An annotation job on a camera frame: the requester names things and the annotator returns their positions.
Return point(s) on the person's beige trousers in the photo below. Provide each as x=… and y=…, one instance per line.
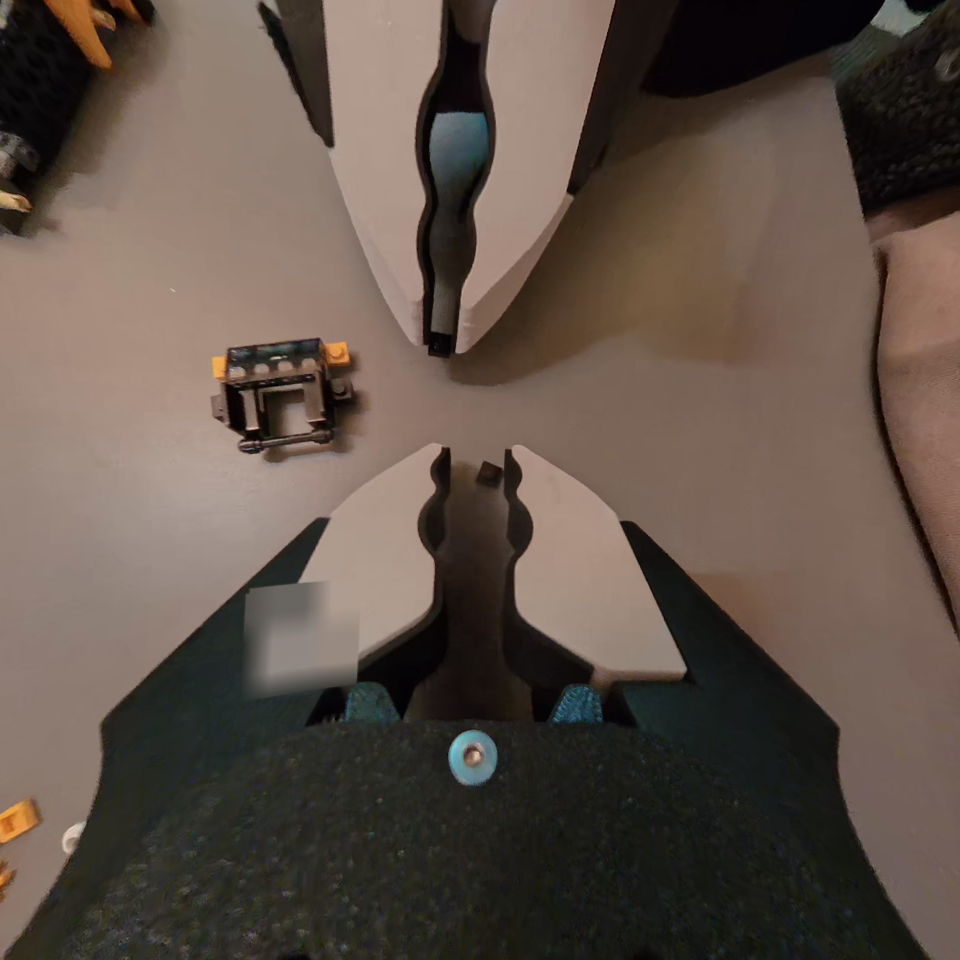
x=922, y=375

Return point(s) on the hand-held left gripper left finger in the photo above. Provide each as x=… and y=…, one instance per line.
x=375, y=540

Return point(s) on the pile of small lego pieces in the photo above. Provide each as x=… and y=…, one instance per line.
x=19, y=819

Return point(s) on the person's black sweater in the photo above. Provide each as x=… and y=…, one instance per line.
x=900, y=135

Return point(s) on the small black lego stud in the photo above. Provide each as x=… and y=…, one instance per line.
x=489, y=474

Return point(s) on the black lego windshield assembly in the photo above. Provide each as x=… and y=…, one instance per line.
x=281, y=360

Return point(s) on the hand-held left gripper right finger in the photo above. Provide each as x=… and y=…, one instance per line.
x=592, y=592

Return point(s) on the orange and black lego car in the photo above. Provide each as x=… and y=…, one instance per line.
x=37, y=90

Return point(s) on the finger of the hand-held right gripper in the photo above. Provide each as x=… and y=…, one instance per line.
x=375, y=135
x=540, y=127

